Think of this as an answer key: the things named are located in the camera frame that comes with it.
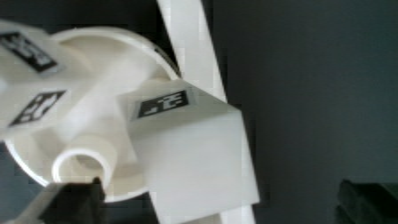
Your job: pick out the white stool leg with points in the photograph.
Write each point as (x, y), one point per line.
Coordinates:
(190, 145)
(35, 79)

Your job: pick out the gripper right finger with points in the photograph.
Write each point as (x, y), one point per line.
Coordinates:
(366, 203)

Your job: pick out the white right fence bar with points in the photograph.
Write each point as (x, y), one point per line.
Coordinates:
(190, 39)

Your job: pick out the white round stool seat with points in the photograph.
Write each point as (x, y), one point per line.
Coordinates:
(80, 147)

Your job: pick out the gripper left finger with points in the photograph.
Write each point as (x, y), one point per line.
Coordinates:
(67, 204)

